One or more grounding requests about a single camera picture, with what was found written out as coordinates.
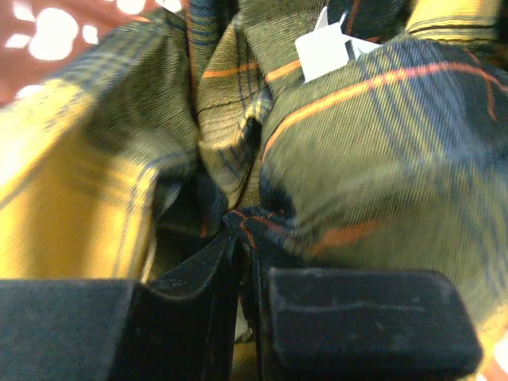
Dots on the pink plastic laundry basket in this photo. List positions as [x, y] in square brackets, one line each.
[38, 37]

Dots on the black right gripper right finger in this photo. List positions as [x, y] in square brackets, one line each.
[403, 321]

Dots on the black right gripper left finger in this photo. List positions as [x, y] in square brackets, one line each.
[178, 327]

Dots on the yellow plaid shirt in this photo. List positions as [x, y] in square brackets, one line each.
[174, 126]

